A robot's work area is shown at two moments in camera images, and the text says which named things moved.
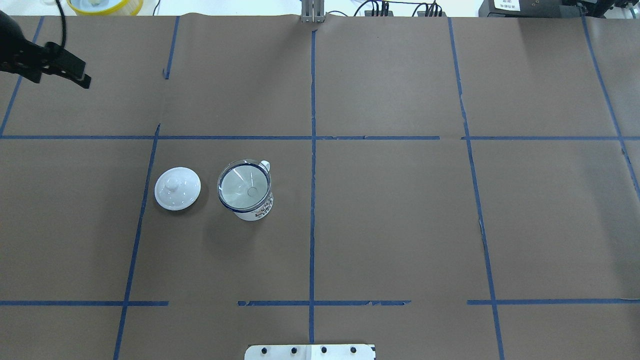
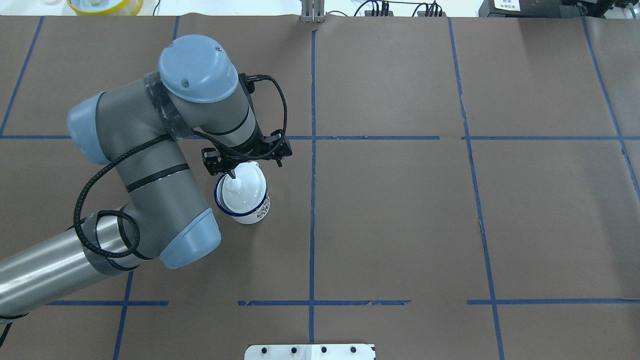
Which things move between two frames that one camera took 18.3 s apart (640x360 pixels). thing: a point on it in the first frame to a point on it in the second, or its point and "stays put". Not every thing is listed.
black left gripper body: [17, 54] to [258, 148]
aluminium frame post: [313, 11] stays put
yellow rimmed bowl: [105, 7] stays put
